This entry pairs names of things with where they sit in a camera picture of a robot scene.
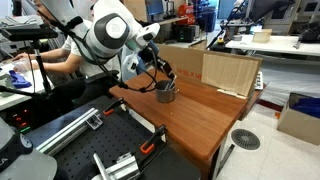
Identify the black camera stand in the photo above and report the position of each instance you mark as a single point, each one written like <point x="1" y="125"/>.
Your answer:
<point x="42" y="70"/>

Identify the cardboard box with blue contents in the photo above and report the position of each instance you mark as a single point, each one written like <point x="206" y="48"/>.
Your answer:
<point x="300" y="116"/>

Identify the round floor drain grate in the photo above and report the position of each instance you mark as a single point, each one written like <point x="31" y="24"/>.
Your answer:
<point x="246" y="139"/>

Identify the white long table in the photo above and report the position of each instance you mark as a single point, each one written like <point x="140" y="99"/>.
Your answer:
<point x="276" y="45"/>

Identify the black Expo marker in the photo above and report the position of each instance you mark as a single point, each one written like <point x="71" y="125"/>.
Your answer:
<point x="168" y="85"/>

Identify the aluminium extrusion rail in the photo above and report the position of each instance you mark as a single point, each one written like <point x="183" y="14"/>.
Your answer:
<point x="70" y="130"/>
<point x="116" y="168"/>

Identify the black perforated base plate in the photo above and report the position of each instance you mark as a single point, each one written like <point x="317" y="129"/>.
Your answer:
<point x="110" y="140"/>

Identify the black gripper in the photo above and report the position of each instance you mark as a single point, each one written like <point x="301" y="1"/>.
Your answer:
<point x="165" y="68"/>

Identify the small wooden box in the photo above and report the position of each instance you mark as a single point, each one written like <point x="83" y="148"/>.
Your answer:
<point x="262" y="35"/>

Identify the black camera on stand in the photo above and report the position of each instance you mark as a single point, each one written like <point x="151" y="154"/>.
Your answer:
<point x="30" y="33"/>

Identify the small steel mug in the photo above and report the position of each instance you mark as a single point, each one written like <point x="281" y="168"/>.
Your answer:
<point x="165" y="95"/>

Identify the blue cloth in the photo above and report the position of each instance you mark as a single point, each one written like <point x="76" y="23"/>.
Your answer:
<point x="19" y="80"/>

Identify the cardboard box on table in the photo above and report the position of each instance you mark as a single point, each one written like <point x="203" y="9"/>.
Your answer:
<point x="226" y="71"/>

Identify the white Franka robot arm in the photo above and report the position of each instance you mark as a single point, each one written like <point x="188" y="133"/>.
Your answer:
<point x="108" y="36"/>

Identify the seated person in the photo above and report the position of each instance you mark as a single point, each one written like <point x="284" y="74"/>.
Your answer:
<point x="80" y="63"/>

